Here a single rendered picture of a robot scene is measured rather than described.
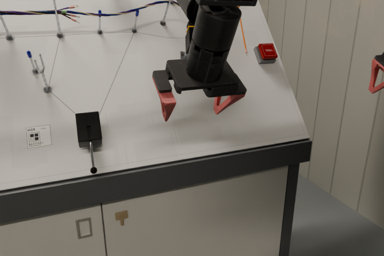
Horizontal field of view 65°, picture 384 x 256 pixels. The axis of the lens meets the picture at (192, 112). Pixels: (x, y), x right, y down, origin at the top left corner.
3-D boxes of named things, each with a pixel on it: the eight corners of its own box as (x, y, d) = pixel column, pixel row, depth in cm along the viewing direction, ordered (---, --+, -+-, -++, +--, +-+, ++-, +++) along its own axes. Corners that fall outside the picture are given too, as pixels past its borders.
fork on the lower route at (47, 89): (48, 94, 72) (38, 63, 59) (42, 91, 72) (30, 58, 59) (54, 88, 73) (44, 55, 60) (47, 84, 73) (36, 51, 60)
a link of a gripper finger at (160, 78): (147, 106, 53) (152, 63, 47) (185, 102, 56) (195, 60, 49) (158, 135, 49) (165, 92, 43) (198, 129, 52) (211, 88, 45)
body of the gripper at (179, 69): (164, 69, 48) (171, 28, 43) (221, 65, 52) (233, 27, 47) (176, 97, 44) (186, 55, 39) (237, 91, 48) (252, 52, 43)
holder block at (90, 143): (83, 182, 66) (81, 172, 58) (78, 129, 71) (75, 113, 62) (105, 178, 68) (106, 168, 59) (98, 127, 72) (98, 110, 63)
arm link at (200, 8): (211, 12, 36) (251, 12, 38) (191, -15, 40) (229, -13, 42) (199, 59, 41) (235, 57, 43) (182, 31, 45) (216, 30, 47)
